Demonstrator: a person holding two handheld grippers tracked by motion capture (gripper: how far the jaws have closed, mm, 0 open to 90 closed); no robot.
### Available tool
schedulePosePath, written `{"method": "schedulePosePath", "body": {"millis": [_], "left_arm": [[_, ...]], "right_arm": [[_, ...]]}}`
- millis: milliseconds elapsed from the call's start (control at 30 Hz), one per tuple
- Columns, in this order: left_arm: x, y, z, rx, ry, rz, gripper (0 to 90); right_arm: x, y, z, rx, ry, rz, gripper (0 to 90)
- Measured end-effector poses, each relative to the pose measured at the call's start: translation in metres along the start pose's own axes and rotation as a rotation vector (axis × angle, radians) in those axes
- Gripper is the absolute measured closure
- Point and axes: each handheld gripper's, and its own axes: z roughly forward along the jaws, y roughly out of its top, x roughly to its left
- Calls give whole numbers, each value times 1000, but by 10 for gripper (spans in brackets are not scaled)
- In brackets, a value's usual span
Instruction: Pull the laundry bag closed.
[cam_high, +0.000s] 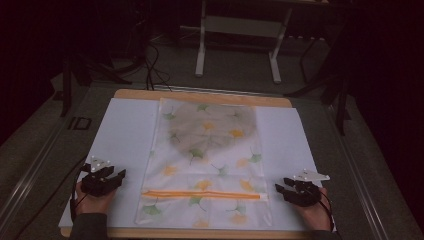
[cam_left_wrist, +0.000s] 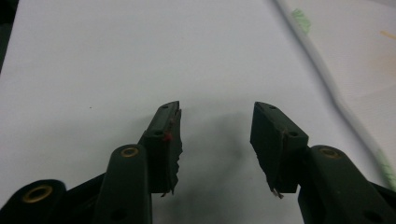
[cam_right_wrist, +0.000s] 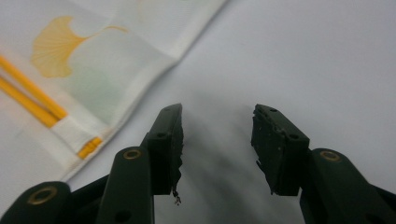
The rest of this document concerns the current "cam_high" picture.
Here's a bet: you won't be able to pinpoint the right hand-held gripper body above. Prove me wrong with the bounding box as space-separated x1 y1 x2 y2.
289 169 331 208

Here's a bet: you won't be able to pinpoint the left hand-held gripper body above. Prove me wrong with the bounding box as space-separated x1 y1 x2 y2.
80 155 122 198

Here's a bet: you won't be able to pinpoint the leaf print mesh laundry bag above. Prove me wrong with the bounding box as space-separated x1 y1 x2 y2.
134 97 273 231

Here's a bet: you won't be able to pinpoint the person's left hand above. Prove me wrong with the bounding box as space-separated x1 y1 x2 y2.
75 181 117 216

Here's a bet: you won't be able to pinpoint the person's right hand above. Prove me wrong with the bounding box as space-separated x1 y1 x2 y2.
292 187 332 232

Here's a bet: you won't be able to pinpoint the white table mat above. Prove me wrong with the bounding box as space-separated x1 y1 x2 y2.
58 97 338 233

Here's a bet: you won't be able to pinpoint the black metal stand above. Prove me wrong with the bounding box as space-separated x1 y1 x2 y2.
284 31 355 137
59 54 133 118

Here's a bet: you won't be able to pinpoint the wooden table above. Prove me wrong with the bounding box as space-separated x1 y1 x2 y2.
59 88 338 240

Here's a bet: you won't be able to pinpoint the white metal stand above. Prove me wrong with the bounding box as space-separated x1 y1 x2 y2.
194 0 295 85

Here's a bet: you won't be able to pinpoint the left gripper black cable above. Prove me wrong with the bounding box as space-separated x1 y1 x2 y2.
69 168 92 224

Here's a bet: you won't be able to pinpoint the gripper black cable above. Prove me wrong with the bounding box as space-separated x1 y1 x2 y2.
69 168 92 224
318 187 335 233

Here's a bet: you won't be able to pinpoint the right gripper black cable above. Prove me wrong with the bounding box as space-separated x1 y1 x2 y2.
318 187 335 233

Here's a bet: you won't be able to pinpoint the black floor cable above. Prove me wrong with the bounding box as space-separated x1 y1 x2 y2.
12 155 88 240

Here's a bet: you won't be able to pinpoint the metal floor rail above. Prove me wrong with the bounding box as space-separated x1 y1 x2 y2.
0 114 73 229
323 102 390 240

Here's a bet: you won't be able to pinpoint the black hanging cables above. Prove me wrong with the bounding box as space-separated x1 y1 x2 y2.
143 42 173 92

